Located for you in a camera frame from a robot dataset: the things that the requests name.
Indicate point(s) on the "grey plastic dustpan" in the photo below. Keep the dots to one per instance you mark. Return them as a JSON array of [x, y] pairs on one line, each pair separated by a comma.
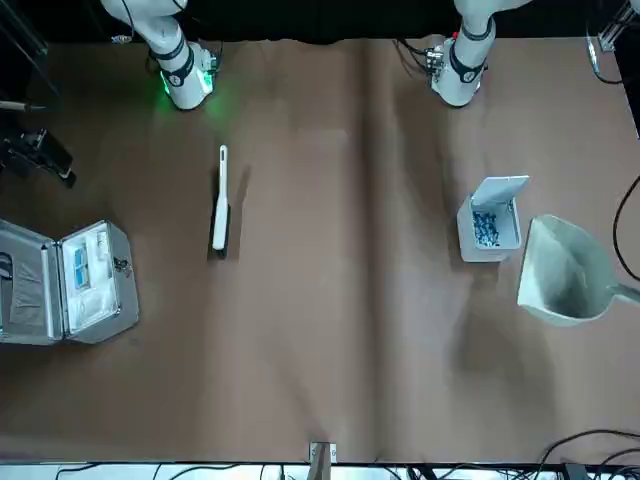
[[565, 270]]

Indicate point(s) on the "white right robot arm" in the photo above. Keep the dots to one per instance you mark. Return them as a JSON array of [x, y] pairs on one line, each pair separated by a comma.
[[185, 85]]

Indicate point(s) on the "blue white medicine box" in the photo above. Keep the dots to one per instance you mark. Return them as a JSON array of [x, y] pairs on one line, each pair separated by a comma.
[[81, 267]]

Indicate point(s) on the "white trash can with lid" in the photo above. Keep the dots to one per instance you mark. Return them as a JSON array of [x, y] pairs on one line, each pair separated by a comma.
[[492, 250]]

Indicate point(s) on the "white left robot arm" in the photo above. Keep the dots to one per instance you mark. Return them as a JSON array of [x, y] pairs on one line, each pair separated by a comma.
[[462, 75]]

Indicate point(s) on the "metal post bracket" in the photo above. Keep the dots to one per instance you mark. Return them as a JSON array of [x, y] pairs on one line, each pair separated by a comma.
[[322, 452]]

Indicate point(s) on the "aluminium frame strut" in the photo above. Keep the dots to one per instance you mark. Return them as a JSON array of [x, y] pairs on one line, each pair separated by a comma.
[[612, 32]]

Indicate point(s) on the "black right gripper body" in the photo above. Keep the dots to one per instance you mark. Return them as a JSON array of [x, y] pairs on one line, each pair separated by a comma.
[[25, 150]]

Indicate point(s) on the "blue white capsule pile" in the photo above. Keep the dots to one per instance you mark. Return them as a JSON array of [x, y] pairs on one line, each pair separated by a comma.
[[485, 230]]

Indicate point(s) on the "open aluminium case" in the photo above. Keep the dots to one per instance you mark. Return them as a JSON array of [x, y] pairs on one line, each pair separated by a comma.
[[30, 300]]

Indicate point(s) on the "white hand brush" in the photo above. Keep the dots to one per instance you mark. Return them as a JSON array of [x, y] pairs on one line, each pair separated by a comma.
[[220, 225]]

